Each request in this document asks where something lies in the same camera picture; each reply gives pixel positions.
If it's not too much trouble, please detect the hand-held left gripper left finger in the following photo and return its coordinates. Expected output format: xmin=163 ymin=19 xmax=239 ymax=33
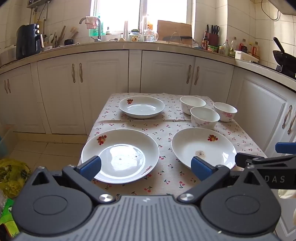
xmin=30 ymin=155 xmax=116 ymax=205

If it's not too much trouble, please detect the white plastic container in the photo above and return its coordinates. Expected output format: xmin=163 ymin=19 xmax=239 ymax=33
xmin=234 ymin=50 xmax=259 ymax=63

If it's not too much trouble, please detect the white floral bowl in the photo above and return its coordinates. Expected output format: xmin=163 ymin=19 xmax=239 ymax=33
xmin=180 ymin=95 xmax=207 ymax=116
xmin=213 ymin=102 xmax=238 ymax=123
xmin=190 ymin=106 xmax=221 ymax=130

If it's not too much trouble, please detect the cherry print tablecloth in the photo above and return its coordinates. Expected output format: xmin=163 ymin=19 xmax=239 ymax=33
xmin=77 ymin=93 xmax=269 ymax=200

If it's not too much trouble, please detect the large white fruit-print plate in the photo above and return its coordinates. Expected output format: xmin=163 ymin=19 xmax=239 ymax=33
xmin=81 ymin=129 xmax=160 ymax=184

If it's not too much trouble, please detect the green package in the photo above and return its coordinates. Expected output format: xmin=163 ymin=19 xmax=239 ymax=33
xmin=0 ymin=198 xmax=21 ymax=234

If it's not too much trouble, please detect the black wok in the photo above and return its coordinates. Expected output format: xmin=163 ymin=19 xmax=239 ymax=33
xmin=272 ymin=37 xmax=296 ymax=67

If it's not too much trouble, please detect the range hood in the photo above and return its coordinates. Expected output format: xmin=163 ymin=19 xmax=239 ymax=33
xmin=268 ymin=0 xmax=296 ymax=15

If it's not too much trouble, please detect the white water heater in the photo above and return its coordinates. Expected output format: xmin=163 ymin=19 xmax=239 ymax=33
xmin=26 ymin=0 xmax=52 ymax=9

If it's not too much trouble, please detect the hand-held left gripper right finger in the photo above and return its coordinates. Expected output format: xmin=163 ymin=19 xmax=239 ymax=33
xmin=177 ymin=156 xmax=267 ymax=205

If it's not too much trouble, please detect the wooden spatula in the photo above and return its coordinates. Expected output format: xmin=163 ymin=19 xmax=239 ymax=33
xmin=58 ymin=25 xmax=67 ymax=45

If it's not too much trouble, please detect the black gas stove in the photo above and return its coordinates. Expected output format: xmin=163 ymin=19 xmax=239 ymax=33
xmin=275 ymin=65 xmax=296 ymax=80

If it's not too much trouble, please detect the wooden cutting board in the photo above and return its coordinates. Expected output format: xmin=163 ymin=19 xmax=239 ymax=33
xmin=157 ymin=20 xmax=193 ymax=45

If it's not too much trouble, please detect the dark red knife block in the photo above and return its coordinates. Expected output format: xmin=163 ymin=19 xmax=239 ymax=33
xmin=206 ymin=24 xmax=220 ymax=47

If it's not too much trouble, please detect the tall condiment bottle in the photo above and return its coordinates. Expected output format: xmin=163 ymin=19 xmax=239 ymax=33
xmin=231 ymin=37 xmax=238 ymax=58

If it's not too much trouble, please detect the glass pitcher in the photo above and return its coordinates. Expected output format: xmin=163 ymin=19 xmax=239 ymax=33
xmin=143 ymin=29 xmax=159 ymax=42

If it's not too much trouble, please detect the yellow plastic bag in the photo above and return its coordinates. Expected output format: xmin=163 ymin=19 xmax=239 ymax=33
xmin=0 ymin=158 xmax=32 ymax=198

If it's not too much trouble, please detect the metal sink faucet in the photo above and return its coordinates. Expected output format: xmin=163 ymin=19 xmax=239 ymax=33
xmin=79 ymin=17 xmax=102 ymax=42

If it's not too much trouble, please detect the deep white fruit-print plate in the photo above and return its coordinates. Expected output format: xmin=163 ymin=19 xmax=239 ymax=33
xmin=119 ymin=95 xmax=165 ymax=119
xmin=171 ymin=127 xmax=237 ymax=170

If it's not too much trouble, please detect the pink cloth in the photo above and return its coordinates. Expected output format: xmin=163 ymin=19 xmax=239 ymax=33
xmin=85 ymin=16 xmax=98 ymax=29

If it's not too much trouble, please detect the kitchen countertop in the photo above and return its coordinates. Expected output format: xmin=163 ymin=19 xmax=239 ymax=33
xmin=0 ymin=41 xmax=296 ymax=82

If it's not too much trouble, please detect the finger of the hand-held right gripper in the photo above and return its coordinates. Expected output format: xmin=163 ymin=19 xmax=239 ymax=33
xmin=235 ymin=152 xmax=296 ymax=168
xmin=275 ymin=142 xmax=296 ymax=154

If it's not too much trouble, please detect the kitchen window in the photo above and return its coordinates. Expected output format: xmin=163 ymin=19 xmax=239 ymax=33
xmin=90 ymin=0 xmax=196 ymax=35

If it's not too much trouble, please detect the floral glass jar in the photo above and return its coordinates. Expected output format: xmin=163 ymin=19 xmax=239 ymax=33
xmin=129 ymin=29 xmax=142 ymax=42

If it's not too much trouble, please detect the black air fryer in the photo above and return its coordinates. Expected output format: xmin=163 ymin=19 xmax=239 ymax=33
xmin=16 ymin=24 xmax=44 ymax=60

